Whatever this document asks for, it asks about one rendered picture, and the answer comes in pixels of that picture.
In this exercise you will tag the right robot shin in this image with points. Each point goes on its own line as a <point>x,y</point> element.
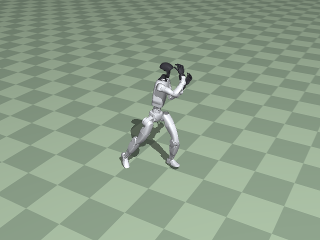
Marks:
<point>131,148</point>

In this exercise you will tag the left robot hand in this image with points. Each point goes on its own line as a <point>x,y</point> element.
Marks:
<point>187,80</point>

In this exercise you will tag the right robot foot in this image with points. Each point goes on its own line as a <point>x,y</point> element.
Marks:
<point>125,161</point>

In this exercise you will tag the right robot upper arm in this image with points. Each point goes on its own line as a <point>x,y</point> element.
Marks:
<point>162,88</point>

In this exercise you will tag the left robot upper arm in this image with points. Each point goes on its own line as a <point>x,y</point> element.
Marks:
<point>169,96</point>

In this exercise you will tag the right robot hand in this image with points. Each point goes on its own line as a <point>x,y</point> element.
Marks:
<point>180,69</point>

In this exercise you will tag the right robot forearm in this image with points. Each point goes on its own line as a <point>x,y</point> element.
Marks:
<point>181,85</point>

